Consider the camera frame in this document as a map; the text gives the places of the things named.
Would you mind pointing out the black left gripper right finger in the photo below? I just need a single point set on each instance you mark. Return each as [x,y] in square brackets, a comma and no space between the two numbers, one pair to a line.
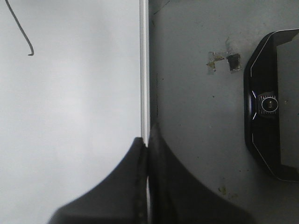
[177,197]

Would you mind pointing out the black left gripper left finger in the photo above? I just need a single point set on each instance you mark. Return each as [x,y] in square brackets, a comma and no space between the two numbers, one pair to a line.
[120,198]

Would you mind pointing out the torn tape residue patch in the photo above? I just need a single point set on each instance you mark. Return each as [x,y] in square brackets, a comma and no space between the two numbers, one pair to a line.
[229,58]

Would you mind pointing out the white whiteboard with aluminium frame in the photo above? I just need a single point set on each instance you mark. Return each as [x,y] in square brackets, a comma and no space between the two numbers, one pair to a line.
[70,100]

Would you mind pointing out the black robot head camera unit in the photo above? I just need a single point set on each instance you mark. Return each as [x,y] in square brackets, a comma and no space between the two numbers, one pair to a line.
[261,106]

